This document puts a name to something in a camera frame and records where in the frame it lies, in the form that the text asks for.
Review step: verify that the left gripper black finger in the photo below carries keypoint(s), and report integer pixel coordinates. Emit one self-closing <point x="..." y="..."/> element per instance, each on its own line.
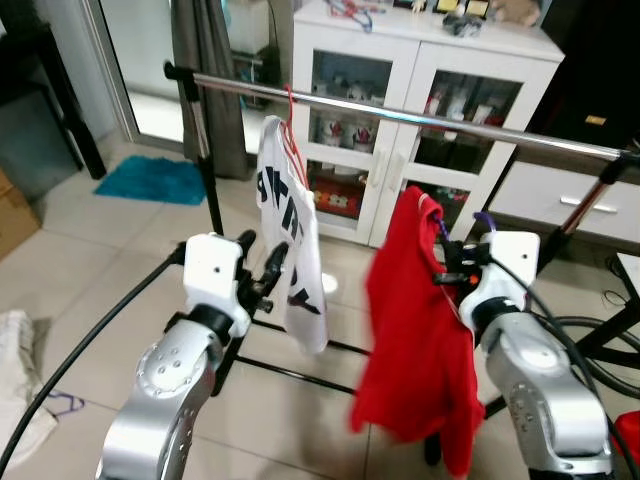
<point x="276" y="268"/>
<point x="247" y="248"/>

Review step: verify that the red polo shirt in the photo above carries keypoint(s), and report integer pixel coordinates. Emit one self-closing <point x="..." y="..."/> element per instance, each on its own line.
<point x="410" y="340"/>

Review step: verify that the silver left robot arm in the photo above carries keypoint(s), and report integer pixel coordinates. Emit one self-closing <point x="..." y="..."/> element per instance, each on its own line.
<point x="160" y="390"/>

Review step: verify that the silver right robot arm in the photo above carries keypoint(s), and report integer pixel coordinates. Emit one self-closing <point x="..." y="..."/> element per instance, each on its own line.
<point x="540" y="390"/>

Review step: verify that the small purple hanger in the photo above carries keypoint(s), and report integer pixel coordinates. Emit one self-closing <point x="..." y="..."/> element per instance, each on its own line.
<point x="65" y="402"/>

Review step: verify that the red blue hanger bundle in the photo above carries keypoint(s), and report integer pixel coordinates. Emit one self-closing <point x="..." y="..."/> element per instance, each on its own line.
<point x="348" y="12"/>

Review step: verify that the white t-shirt black letters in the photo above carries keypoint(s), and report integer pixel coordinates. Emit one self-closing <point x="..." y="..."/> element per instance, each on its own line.
<point x="300" y="300"/>

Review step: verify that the white drawer unit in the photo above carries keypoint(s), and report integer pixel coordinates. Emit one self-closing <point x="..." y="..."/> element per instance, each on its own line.
<point x="560" y="200"/>

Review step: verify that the blue floor mat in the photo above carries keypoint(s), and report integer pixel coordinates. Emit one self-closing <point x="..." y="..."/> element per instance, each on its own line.
<point x="150" y="180"/>

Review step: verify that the black chrome clothes rack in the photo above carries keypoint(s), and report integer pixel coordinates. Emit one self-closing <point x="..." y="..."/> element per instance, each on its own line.
<point x="400" y="116"/>

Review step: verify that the grey curtain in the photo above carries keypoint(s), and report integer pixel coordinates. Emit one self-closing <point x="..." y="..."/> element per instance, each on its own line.
<point x="210" y="60"/>

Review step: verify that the white glass-door cabinet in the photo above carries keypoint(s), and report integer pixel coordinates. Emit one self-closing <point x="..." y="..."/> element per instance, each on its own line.
<point x="440" y="50"/>

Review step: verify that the red cloth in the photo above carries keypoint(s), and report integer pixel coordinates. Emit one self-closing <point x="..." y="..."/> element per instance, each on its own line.
<point x="628" y="440"/>

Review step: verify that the printed brown cardboard box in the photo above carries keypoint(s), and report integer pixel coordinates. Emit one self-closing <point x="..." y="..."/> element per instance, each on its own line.
<point x="15" y="215"/>

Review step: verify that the tall black cabinet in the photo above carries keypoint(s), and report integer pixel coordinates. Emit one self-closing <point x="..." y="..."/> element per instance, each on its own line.
<point x="590" y="60"/>

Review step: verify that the small black gadget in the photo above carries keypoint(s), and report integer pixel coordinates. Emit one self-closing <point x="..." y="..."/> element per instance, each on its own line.
<point x="463" y="26"/>

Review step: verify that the beige cloth bag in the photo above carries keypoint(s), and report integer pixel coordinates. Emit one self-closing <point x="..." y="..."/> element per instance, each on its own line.
<point x="20" y="380"/>

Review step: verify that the gold black trophy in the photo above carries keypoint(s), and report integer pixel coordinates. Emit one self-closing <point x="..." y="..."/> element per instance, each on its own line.
<point x="478" y="8"/>
<point x="446" y="6"/>

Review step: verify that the beige plush toy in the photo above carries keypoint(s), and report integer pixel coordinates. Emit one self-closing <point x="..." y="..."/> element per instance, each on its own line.
<point x="515" y="10"/>

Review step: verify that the black desk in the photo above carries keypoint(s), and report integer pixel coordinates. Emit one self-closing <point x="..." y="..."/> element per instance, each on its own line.
<point x="40" y="60"/>

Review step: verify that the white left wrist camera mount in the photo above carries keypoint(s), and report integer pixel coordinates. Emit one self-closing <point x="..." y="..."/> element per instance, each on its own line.
<point x="212" y="275"/>

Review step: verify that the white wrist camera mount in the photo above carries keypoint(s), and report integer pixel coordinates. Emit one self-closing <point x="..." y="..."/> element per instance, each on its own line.
<point x="212" y="275"/>
<point x="512" y="265"/>

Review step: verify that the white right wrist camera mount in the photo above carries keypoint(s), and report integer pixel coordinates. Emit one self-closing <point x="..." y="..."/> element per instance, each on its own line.
<point x="512" y="265"/>

